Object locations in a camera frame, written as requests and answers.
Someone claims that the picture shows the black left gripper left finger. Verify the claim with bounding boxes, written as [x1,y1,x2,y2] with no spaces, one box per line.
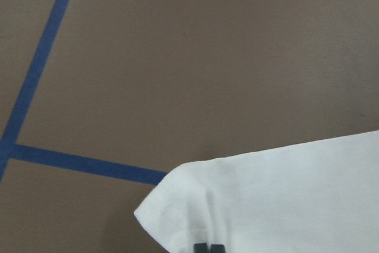
[193,243,208,253]

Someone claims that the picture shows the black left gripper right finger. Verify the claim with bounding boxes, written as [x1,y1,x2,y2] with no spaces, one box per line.
[210,244,225,253]

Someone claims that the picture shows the white long-sleeve printed shirt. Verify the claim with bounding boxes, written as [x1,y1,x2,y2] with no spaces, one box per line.
[134,131,378,252]

